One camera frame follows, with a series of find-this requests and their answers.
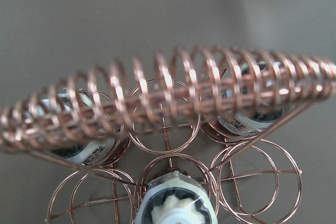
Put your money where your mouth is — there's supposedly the tea bottle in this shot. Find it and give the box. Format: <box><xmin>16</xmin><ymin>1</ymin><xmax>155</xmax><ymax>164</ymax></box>
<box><xmin>204</xmin><ymin>61</ymin><xmax>297</xmax><ymax>141</ymax></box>
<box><xmin>134</xmin><ymin>171</ymin><xmax>218</xmax><ymax>224</ymax></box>
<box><xmin>26</xmin><ymin>92</ymin><xmax>130</xmax><ymax>166</ymax></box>

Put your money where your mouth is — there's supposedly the copper wire bottle rack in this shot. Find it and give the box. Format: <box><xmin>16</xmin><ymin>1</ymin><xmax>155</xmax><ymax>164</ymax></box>
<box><xmin>1</xmin><ymin>46</ymin><xmax>335</xmax><ymax>223</ymax></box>

